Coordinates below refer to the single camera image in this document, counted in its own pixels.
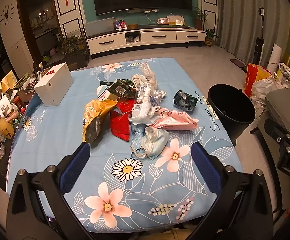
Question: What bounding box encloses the dark green snack bag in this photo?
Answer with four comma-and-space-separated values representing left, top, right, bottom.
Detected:
100, 79, 136, 99

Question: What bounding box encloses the red cigarette box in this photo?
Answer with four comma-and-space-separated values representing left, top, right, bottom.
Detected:
115, 99, 135, 117

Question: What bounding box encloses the black trash bin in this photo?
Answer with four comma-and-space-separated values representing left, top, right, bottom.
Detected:
207, 83, 256, 145

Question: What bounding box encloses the white plastic bag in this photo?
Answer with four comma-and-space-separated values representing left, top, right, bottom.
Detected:
251, 76, 290, 110

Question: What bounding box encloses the potted plant on cabinet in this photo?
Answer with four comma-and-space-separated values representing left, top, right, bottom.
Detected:
192, 7, 208, 30

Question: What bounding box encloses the red foil wrapper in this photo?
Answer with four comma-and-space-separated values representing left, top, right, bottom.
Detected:
110, 110, 131, 141

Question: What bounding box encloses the potted plant on floor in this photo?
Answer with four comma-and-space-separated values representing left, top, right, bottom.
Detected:
204, 29, 219, 47

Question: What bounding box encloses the upright vacuum cleaner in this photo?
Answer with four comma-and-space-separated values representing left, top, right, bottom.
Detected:
253, 7, 265, 65

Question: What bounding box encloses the white paper roll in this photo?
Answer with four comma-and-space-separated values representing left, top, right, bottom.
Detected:
266, 43, 282, 73

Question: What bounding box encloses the wall clock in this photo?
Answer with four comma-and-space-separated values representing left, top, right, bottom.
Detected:
0, 3, 15, 25

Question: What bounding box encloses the dark teal foil wrapper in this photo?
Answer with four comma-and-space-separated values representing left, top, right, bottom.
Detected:
173, 90, 198, 112

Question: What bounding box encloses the floral blue tablecloth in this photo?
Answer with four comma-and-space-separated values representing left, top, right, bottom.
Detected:
6, 57, 242, 232

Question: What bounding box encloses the striped paper cup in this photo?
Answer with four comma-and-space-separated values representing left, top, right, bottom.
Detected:
96, 85, 118, 101

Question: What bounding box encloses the clear printed plastic bag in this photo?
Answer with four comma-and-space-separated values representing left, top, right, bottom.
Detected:
131, 62, 166, 125

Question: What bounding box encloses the red yellow shopping bag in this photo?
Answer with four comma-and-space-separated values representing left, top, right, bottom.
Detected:
244, 63, 271, 98

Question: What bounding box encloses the pink plastic bag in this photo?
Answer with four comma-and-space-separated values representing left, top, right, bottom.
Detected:
150, 108, 199, 131

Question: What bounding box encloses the plants stand at left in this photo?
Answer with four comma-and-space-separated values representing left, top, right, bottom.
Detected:
61, 29, 90, 71

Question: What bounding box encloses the light blue cloth bag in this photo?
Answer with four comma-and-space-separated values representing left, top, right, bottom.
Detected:
130, 124, 169, 160

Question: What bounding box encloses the yellow snack bag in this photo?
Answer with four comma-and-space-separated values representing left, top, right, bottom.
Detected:
82, 99, 117, 144

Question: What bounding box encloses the white tv cabinet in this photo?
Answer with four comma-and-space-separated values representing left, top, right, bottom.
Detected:
86, 27, 206, 56

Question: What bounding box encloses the white box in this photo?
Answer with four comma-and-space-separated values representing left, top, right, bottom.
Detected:
34, 63, 73, 106

